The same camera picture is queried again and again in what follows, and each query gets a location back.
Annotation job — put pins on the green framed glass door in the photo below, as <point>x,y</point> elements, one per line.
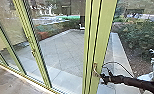
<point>104,33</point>

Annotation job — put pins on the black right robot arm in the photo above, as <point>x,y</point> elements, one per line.
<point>136,83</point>

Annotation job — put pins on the dark green garden shrub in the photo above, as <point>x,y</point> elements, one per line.
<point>143,35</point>

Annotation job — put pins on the reddish brown garden shrub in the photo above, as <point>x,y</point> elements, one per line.
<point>43,35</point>

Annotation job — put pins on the green framed window wall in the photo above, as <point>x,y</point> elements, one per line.
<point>24,33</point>

